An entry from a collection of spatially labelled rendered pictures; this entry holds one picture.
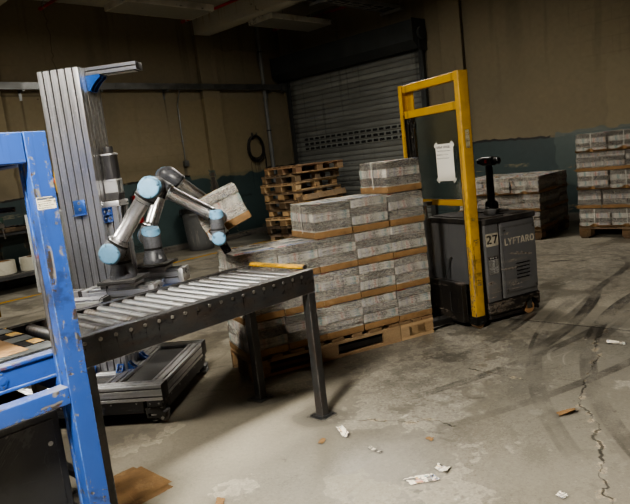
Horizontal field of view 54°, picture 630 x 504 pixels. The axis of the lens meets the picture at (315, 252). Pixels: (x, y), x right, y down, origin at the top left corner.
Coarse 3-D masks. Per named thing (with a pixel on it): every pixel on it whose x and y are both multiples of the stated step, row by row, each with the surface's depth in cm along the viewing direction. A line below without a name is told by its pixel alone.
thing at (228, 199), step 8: (232, 184) 363; (216, 192) 362; (224, 192) 363; (232, 192) 363; (200, 200) 361; (208, 200) 362; (216, 200) 362; (224, 200) 363; (232, 200) 364; (240, 200) 365; (216, 208) 363; (224, 208) 365; (232, 208) 365; (240, 208) 365; (200, 216) 362; (232, 216) 365; (208, 224) 363
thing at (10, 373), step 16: (0, 336) 248; (16, 336) 246; (32, 336) 242; (32, 352) 219; (48, 352) 218; (0, 368) 206; (16, 368) 210; (32, 368) 214; (48, 368) 218; (0, 384) 206; (16, 384) 210; (32, 384) 213
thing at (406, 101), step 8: (400, 88) 485; (400, 96) 487; (408, 96) 490; (400, 104) 489; (408, 104) 492; (400, 112) 490; (408, 128) 488; (408, 136) 489; (408, 144) 491; (408, 152) 493
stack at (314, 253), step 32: (224, 256) 404; (256, 256) 390; (288, 256) 400; (320, 256) 410; (352, 256) 421; (320, 288) 411; (352, 288) 422; (288, 320) 403; (320, 320) 414; (352, 320) 425; (288, 352) 444; (352, 352) 426
